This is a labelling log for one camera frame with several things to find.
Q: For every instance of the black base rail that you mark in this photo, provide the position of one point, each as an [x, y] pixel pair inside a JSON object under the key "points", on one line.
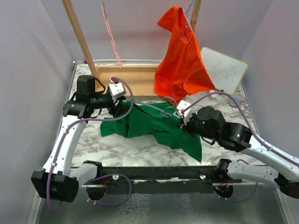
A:
{"points": [[166, 180]]}

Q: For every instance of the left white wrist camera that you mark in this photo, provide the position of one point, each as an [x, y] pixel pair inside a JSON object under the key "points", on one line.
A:
{"points": [[117, 90]]}

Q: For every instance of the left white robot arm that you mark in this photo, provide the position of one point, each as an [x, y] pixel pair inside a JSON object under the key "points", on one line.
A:
{"points": [[56, 180]]}

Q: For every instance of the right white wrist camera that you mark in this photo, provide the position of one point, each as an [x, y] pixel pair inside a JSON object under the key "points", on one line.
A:
{"points": [[184, 111]]}

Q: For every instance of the lilac hanger under orange shirt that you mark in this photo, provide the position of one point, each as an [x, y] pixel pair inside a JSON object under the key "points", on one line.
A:
{"points": [[188, 17]]}

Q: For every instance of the wooden clothes rack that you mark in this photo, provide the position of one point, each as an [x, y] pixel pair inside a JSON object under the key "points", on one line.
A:
{"points": [[140, 42]]}

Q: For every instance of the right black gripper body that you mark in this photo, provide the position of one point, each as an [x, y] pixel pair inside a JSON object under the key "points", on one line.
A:
{"points": [[193, 126]]}

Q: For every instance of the pink wire hanger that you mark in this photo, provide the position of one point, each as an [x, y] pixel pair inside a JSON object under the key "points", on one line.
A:
{"points": [[110, 35]]}

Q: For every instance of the green t shirt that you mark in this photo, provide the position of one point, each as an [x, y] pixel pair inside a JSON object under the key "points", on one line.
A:
{"points": [[157, 119]]}

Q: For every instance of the small whiteboard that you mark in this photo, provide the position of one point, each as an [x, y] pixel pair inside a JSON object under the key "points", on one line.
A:
{"points": [[226, 72]]}

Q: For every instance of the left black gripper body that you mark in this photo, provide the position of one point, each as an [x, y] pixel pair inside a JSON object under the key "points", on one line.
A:
{"points": [[113, 109]]}

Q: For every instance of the orange t shirt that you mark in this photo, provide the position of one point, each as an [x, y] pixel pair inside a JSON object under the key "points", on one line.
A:
{"points": [[182, 71]]}

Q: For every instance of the clear plastic cup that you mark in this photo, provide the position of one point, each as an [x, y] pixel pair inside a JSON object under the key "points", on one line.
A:
{"points": [[237, 98]]}

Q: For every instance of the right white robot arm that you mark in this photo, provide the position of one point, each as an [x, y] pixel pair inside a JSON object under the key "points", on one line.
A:
{"points": [[279, 168]]}

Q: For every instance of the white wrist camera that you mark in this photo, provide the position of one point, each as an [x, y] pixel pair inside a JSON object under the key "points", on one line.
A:
{"points": [[117, 90], [184, 111]]}

